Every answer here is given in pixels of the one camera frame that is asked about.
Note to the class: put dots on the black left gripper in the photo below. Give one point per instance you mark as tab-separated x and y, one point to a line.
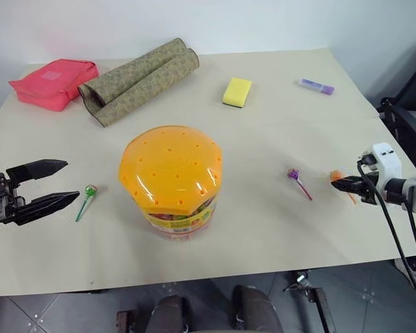
0	201

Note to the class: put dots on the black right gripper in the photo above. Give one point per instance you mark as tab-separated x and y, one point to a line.
370	190

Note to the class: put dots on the orange lollipop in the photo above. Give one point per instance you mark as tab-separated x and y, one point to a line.
335	174

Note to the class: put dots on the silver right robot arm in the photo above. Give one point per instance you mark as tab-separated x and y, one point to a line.
414	197

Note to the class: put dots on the orange perforated jar lid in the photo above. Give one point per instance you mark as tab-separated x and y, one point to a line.
170	166

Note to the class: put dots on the clear plastic lollipop jar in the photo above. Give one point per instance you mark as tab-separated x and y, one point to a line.
180	223

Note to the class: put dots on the green lollipop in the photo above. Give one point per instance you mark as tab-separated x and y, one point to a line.
89	190

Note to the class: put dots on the purple lollipop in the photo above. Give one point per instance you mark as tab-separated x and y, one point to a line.
293	173

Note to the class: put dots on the red fabric pouch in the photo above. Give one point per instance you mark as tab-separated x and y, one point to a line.
53	83

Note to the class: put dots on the purple and white glue stick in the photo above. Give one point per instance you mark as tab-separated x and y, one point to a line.
315	86

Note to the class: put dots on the black office chair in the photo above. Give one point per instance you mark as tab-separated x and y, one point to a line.
407	97

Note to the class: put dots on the rolled patterned brown mat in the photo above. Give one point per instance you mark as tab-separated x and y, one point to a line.
138	78

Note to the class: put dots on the yellow sponge with dark base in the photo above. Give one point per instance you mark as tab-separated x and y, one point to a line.
236	91

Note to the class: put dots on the dark rounded shape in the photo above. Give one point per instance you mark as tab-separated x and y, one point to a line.
256	310
171	314

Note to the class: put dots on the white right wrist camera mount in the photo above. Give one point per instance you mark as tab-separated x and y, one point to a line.
386	163

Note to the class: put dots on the metal frame bar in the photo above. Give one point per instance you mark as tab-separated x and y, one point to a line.
315	301

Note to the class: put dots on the brown metal bracket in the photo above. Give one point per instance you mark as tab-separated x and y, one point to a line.
125	322

